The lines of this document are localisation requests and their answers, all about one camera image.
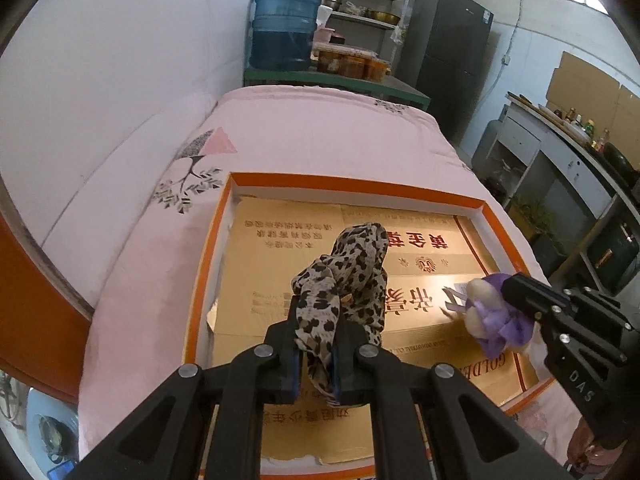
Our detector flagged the cream bear purple bow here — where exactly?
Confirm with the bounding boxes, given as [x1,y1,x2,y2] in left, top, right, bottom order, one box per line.
[442,273,535,360]

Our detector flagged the leopard print scarf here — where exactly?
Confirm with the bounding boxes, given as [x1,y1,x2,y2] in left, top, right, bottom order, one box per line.
[291,222,388,408]

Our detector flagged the person's right hand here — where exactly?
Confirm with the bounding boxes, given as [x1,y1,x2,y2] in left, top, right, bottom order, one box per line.
[567,417,626,474]

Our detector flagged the white kitchen counter cabinet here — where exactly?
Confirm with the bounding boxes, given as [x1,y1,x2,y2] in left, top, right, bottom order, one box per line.
[472,93,639,298]

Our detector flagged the potted green plant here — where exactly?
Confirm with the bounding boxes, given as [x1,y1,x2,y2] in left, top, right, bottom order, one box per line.
[506,196,562,249]

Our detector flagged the orange shallow cardboard box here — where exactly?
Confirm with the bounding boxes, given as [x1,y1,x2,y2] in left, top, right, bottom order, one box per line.
[183,171,557,478]

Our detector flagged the black wok pan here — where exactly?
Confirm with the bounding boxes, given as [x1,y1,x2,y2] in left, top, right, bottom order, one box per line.
[603,142,639,185]

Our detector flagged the pink bed quilt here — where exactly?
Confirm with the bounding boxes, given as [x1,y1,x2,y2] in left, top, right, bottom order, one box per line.
[78,84,582,480]

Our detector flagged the dark green table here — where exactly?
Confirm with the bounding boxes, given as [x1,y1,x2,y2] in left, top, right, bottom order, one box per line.
[243,67,431,110]

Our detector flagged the black refrigerator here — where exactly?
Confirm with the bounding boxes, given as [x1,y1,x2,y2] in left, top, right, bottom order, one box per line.
[395,0,494,140]

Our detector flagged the blue water jug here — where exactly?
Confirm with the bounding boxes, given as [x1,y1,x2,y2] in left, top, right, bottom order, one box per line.
[248,0,321,72]

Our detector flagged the brown wooden door frame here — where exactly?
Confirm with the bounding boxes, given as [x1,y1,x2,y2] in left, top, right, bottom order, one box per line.
[0,204,94,403]

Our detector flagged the brown cardboard wall panel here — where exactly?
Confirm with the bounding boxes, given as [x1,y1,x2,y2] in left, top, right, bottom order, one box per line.
[546,51,639,138]

